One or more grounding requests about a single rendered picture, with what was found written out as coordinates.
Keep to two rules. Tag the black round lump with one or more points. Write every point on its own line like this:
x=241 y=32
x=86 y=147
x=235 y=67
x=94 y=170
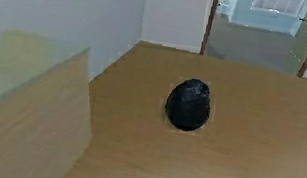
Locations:
x=188 y=105

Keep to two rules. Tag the brown wooden table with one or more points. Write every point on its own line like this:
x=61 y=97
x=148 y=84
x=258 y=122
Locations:
x=253 y=152

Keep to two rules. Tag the pale blue window door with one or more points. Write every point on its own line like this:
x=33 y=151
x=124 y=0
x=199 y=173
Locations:
x=266 y=18

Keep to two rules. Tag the brown door frame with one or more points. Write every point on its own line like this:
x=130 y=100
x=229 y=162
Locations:
x=209 y=24

